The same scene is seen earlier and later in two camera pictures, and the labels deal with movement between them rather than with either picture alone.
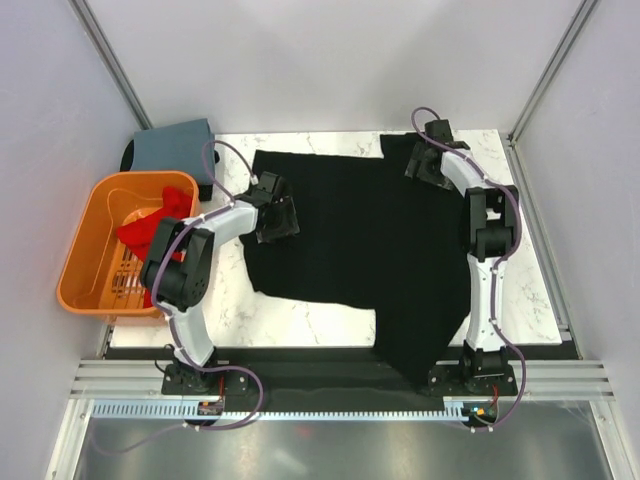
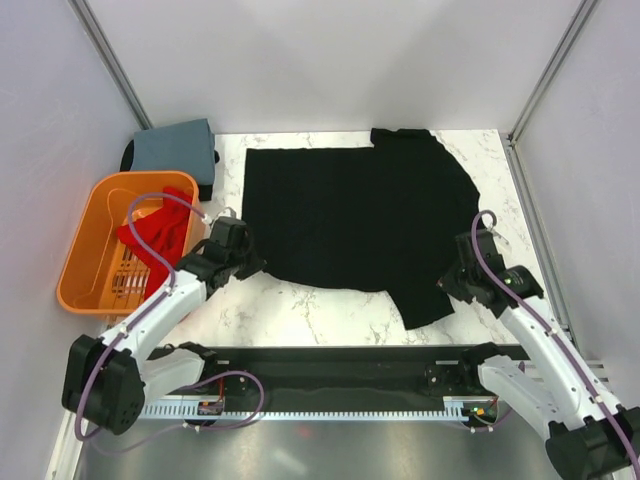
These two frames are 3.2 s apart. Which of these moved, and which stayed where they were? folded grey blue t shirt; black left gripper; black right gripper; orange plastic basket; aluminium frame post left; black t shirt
Moved: black right gripper; black t shirt; black left gripper
Stayed: aluminium frame post left; folded grey blue t shirt; orange plastic basket
